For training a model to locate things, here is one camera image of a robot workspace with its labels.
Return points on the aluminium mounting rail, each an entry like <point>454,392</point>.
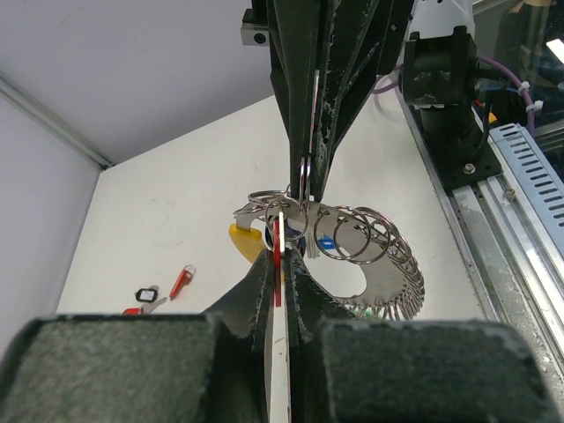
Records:
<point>482,256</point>

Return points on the green tag key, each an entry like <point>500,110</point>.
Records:
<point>367,312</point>

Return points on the red tag key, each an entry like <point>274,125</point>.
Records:
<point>279,244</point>
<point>145,308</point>

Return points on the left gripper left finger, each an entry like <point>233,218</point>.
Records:
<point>207,367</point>

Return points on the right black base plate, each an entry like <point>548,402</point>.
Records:
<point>457,146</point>

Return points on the black key tag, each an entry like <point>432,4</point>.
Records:
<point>147,294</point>

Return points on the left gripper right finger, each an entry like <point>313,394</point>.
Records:
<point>344,369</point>

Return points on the blue tag key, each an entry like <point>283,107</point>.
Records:
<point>325,241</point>

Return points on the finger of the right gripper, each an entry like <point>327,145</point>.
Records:
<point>293,30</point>
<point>361,40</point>

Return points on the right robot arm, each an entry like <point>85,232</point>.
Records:
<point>437,65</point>

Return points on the red tag with ring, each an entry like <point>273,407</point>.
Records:
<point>183,279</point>

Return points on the white slotted cable duct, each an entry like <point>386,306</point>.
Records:
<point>537,178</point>

